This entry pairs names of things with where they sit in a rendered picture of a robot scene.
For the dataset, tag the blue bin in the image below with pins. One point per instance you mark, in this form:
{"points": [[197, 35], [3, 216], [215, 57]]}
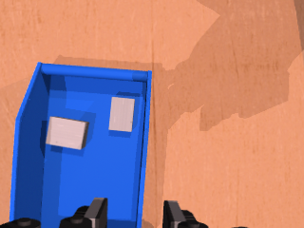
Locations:
{"points": [[50, 182]]}

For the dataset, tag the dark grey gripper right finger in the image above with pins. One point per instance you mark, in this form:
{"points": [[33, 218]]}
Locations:
{"points": [[173, 217]]}

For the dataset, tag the grey metal block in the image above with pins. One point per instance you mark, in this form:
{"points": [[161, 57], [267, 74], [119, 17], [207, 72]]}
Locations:
{"points": [[67, 132]]}

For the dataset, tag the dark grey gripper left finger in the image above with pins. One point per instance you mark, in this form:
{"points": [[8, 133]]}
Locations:
{"points": [[93, 216]]}

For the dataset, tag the pink rectangular block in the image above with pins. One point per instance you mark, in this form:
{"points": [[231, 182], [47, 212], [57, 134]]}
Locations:
{"points": [[121, 114]]}

